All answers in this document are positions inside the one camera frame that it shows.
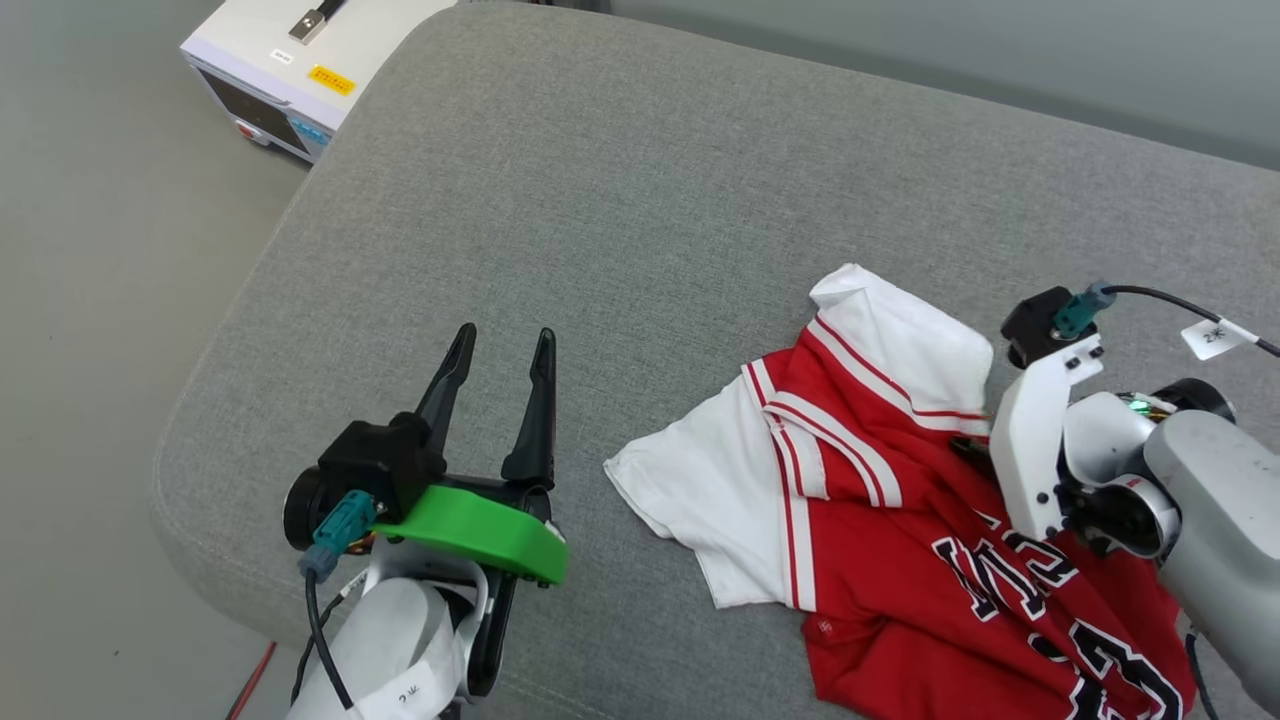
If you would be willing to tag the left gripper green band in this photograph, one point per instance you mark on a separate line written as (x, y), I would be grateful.
(480, 530)

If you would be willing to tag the yellow sticker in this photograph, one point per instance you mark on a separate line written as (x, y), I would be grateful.
(331, 80)

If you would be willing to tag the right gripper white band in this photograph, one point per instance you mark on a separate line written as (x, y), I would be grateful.
(1030, 450)

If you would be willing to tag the grey fabric sofa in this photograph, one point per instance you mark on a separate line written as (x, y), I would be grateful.
(650, 200)

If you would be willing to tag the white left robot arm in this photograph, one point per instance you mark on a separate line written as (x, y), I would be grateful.
(385, 630)

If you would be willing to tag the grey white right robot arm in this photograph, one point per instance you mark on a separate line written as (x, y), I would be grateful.
(1220, 520)

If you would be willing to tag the white box appliance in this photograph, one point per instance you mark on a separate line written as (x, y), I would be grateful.
(262, 62)

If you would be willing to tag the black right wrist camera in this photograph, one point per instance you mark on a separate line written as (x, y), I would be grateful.
(1030, 325)

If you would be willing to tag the red white basketball jersey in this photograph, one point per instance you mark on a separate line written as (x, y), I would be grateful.
(860, 560)

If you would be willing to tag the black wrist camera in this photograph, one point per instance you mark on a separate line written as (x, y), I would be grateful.
(1030, 325)
(375, 460)

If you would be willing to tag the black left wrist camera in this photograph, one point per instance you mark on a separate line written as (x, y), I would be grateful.
(375, 460)

